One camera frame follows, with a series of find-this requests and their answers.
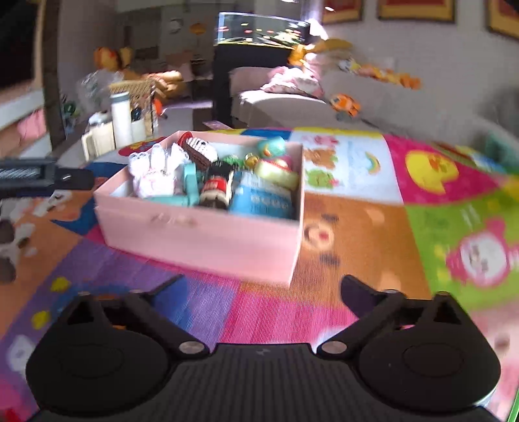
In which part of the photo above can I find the yellow-green toy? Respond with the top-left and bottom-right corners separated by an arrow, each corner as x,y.
253,158 -> 301,191

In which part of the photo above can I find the teal cloth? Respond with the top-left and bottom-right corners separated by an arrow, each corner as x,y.
484,134 -> 519,173

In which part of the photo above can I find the pink cardboard box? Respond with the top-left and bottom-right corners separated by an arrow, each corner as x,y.
93,130 -> 306,287

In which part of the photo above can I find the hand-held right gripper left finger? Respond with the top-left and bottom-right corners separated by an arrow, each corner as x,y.
65,274 -> 211,360

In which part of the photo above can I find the row of orange plush toys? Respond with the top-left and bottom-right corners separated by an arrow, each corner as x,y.
338,57 -> 422,90

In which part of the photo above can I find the colourful printed blanket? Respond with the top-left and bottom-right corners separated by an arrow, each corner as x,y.
0,128 -> 519,422

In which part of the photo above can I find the glass fish tank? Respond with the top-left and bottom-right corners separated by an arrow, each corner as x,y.
215,12 -> 311,47

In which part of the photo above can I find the orange plush toy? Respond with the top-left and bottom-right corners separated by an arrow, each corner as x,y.
329,93 -> 361,119

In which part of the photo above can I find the dark television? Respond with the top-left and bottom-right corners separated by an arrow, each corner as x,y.
0,0 -> 45,89

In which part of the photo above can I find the white crochet bunny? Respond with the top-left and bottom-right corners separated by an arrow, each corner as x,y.
130,144 -> 191,199

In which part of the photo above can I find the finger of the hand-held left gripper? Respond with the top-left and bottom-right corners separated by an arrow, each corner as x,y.
54,169 -> 95,191

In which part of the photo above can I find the red block figure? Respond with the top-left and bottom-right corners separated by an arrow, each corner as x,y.
199,162 -> 236,209

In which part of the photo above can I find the woven basket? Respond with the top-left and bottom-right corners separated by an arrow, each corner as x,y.
109,79 -> 157,102

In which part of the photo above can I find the yellow bear plush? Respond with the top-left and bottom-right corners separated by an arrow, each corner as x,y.
93,46 -> 134,71

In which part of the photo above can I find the pink cloth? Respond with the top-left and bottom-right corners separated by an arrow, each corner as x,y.
261,67 -> 325,100

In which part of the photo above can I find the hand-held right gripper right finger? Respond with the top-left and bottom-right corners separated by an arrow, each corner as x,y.
316,275 -> 465,358

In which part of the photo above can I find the blue and white toy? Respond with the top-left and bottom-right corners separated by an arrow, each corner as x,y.
229,170 -> 295,220

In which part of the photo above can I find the yellow plush toy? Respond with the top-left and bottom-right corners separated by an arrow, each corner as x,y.
288,38 -> 353,68

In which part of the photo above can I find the gold-framed red picture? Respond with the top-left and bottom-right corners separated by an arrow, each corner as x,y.
322,0 -> 364,24
487,0 -> 519,40
377,0 -> 457,23

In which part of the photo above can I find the grey sofa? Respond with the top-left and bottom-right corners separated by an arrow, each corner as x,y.
229,67 -> 519,163

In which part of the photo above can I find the teal egg toy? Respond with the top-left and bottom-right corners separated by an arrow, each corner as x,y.
257,136 -> 286,160

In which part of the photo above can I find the green-hatted crochet doll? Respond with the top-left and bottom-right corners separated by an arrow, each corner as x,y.
177,134 -> 244,169

